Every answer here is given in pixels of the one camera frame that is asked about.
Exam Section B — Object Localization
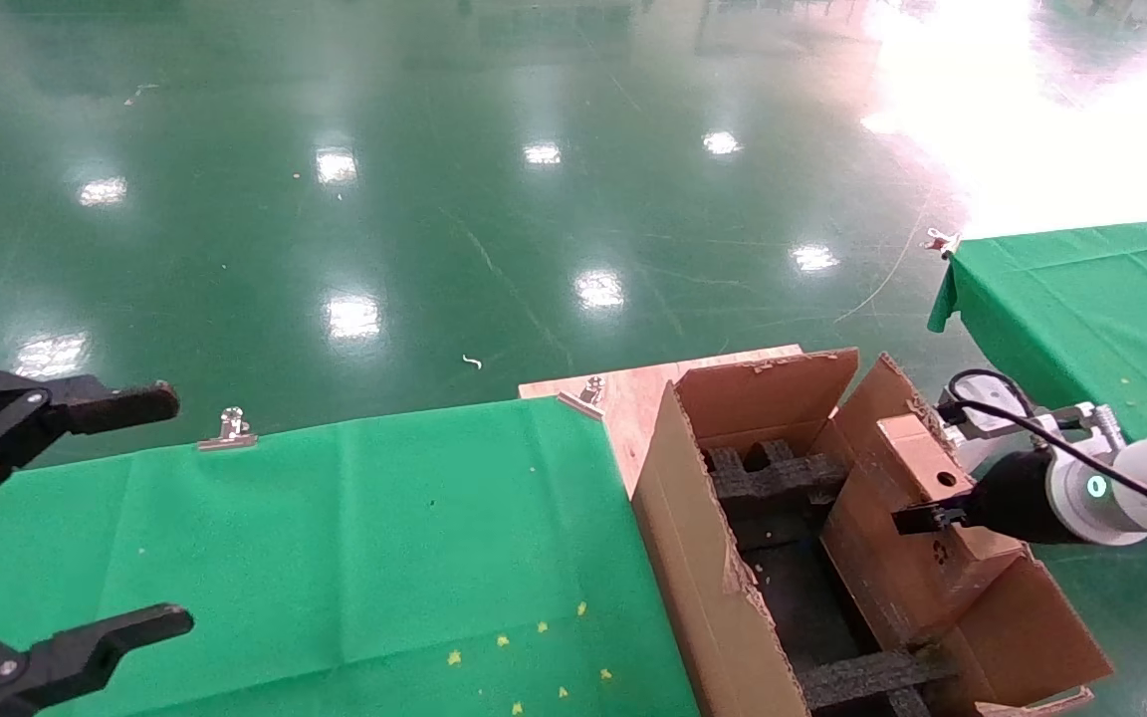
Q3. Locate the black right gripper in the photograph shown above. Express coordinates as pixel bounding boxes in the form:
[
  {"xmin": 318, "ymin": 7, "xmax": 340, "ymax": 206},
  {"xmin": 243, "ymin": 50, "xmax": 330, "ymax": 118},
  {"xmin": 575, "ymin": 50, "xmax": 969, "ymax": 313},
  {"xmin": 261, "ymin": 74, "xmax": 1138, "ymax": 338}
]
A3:
[{"xmin": 892, "ymin": 450, "xmax": 1067, "ymax": 544}]

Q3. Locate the small cardboard box with hole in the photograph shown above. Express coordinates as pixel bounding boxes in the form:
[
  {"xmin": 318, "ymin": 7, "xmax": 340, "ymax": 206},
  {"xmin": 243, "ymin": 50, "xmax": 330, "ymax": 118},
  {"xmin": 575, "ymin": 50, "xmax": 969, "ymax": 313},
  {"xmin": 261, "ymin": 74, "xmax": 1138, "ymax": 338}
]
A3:
[{"xmin": 820, "ymin": 413, "xmax": 1032, "ymax": 648}]

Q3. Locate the large open cardboard carton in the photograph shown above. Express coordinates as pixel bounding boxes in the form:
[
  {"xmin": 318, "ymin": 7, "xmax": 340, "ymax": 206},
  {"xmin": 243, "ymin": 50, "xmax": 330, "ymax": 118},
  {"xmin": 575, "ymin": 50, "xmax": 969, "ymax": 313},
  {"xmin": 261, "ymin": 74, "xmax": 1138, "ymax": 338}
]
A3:
[{"xmin": 630, "ymin": 349, "xmax": 1115, "ymax": 717}]

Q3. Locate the black foam insert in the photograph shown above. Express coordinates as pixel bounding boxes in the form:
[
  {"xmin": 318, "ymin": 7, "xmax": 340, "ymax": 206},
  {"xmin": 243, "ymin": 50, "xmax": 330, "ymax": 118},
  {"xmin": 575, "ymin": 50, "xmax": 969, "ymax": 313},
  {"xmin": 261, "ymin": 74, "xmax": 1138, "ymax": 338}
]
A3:
[
  {"xmin": 795, "ymin": 647, "xmax": 958, "ymax": 717},
  {"xmin": 703, "ymin": 440, "xmax": 848, "ymax": 502}
]

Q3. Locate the green tablecloth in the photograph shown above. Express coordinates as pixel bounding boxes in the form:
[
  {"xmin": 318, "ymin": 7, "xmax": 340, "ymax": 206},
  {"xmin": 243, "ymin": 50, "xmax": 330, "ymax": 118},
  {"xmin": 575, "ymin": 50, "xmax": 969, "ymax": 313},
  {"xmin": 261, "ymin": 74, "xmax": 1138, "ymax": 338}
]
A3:
[
  {"xmin": 926, "ymin": 213, "xmax": 1147, "ymax": 444},
  {"xmin": 0, "ymin": 395, "xmax": 702, "ymax": 717}
]

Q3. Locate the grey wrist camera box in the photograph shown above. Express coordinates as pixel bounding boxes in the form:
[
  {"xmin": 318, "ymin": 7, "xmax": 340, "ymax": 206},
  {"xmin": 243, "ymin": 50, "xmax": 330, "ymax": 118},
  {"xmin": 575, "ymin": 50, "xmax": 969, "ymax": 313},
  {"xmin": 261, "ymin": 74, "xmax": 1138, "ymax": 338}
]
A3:
[{"xmin": 937, "ymin": 398, "xmax": 1127, "ymax": 471}]

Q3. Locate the black camera cable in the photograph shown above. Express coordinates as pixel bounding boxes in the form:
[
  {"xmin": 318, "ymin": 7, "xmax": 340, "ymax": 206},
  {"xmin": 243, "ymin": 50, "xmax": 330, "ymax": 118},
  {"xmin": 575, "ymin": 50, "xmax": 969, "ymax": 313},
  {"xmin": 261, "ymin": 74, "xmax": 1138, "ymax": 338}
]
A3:
[{"xmin": 940, "ymin": 368, "xmax": 1147, "ymax": 521}]

